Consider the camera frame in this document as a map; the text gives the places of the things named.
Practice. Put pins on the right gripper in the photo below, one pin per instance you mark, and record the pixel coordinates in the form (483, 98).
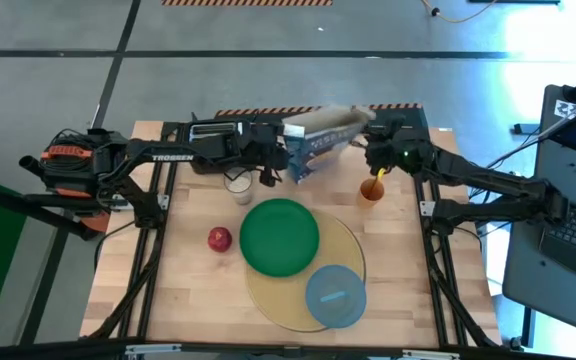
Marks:
(400, 152)

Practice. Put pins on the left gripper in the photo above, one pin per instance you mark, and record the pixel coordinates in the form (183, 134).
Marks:
(260, 147)

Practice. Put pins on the gold spoon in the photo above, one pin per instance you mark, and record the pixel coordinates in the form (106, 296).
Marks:
(381, 175)

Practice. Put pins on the blue frosted flakes cereal box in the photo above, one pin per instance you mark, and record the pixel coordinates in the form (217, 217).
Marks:
(323, 142)

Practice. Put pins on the green plate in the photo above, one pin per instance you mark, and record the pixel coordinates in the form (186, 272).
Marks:
(279, 237)

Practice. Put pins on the red apple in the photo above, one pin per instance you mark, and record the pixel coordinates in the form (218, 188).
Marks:
(219, 239)

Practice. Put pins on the blue bowl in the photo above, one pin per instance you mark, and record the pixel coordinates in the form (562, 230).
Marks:
(335, 297)

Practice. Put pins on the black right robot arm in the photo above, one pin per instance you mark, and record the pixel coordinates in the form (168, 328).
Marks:
(493, 182)

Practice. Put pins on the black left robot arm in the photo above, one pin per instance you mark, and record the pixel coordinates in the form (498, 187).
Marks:
(168, 157)

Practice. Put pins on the orange black hazard tape strip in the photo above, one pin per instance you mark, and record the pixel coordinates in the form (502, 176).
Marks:
(258, 111)

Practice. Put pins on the clear glass of milk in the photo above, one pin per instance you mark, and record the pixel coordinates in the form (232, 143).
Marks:
(238, 186)

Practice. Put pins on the orange plastic cup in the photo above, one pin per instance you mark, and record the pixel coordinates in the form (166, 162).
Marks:
(369, 195)

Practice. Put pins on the round yellow woven placemat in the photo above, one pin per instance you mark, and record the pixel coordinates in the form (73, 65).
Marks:
(335, 245)

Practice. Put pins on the grey cart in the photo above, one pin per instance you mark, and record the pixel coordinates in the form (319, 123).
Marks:
(528, 260)

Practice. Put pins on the black aluminium frame rail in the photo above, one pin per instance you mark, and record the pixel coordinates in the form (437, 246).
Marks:
(448, 290)
(143, 280)

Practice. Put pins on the black frame crossbar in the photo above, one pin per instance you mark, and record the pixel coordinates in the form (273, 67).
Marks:
(43, 350)

